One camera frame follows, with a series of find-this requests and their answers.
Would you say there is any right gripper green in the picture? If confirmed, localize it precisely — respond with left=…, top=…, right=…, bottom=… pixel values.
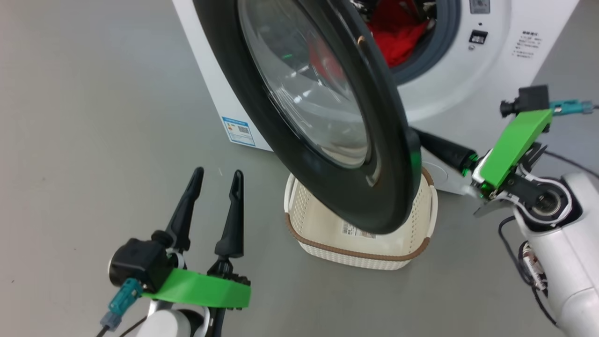
left=412, top=109, right=553, bottom=218

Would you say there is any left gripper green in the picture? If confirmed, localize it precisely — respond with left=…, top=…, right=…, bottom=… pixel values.
left=142, top=167, right=251, bottom=310

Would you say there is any red garment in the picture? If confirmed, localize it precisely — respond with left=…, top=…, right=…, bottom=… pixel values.
left=367, top=0, right=429, bottom=68

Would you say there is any black round washer door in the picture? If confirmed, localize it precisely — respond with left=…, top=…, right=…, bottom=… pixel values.
left=193, top=0, right=423, bottom=235

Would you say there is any white washing machine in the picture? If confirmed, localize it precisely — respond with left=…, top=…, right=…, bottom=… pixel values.
left=172, top=0, right=581, bottom=195

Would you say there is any basket barcode label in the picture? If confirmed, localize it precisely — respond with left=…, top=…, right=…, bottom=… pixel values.
left=341, top=221, right=378, bottom=240

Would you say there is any white basket brown rim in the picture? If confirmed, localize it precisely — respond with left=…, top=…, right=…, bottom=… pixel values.
left=284, top=166, right=439, bottom=271

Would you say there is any blue energy label sticker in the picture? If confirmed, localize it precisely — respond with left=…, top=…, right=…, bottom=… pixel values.
left=221, top=116, right=256, bottom=147

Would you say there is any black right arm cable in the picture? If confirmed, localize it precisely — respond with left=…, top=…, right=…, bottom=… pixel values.
left=497, top=215, right=560, bottom=326

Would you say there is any left camera cable teal plug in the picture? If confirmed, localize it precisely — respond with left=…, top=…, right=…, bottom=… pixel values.
left=96, top=278, right=144, bottom=337

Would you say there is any camera cable teal plug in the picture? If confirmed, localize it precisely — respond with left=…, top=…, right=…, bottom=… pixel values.
left=543, top=100, right=599, bottom=179
left=96, top=278, right=144, bottom=337

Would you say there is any right camera cable teal plug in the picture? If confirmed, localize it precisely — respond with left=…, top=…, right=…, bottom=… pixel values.
left=543, top=100, right=599, bottom=179

